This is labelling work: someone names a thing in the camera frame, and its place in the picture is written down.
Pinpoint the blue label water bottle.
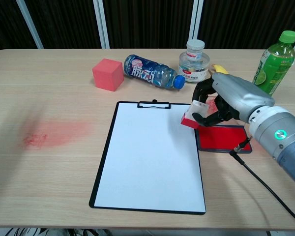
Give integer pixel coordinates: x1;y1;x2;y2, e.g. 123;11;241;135
123;54;186;90

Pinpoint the white stamp with red base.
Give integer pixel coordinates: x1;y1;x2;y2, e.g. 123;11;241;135
180;100;209;129

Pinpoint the clear jar with white lid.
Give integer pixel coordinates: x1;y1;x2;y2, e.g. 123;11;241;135
178;39;210;84

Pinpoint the black partition screen white frame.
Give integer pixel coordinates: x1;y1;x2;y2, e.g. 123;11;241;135
194;0;295;50
99;0;199;50
16;0;104;50
0;0;44;54

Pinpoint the red foam cube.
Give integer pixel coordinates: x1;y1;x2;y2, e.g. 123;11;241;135
92;58;125;92

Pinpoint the black clipboard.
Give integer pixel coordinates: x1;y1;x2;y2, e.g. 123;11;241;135
88;99;207;216

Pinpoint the green tea bottle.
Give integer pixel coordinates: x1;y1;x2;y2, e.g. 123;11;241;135
252;30;295;96

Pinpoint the white paper sheet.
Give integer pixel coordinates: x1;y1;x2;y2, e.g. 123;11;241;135
93;102;207;213

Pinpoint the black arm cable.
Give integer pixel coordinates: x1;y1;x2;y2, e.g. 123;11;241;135
229;136;295;228

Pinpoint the red ink pad clear lid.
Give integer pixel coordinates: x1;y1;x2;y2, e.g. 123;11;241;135
195;97;253;154

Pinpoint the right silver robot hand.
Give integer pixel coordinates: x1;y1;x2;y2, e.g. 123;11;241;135
191;72;276;127

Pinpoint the yellow rubber chicken toy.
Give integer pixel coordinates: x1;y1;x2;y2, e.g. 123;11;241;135
210;64;229;74

